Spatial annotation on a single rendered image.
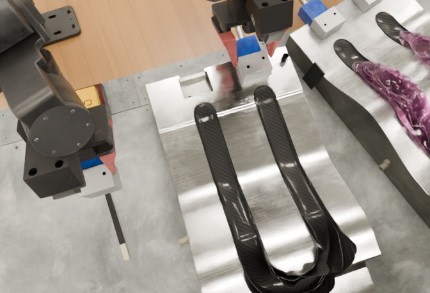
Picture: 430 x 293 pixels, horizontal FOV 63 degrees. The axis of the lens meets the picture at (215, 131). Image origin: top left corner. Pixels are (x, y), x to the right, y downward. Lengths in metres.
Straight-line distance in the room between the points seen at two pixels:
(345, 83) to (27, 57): 0.52
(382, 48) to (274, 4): 0.36
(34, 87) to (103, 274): 0.43
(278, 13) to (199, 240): 0.33
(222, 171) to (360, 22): 0.41
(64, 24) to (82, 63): 0.09
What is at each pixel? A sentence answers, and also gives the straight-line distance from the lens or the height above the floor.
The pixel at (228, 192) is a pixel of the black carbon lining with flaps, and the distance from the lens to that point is 0.58.
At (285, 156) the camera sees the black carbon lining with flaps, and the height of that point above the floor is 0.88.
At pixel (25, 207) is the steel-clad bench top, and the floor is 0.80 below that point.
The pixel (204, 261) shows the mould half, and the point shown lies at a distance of 0.53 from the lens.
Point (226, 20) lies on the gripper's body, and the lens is 0.52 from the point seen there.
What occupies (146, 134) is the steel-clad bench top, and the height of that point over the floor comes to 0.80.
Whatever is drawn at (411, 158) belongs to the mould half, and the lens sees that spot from 0.69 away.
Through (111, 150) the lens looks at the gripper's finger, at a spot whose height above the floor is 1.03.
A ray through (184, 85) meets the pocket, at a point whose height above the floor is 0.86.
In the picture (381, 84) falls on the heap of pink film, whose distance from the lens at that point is 0.67.
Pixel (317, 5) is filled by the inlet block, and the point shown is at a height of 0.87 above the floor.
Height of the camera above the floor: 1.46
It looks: 75 degrees down
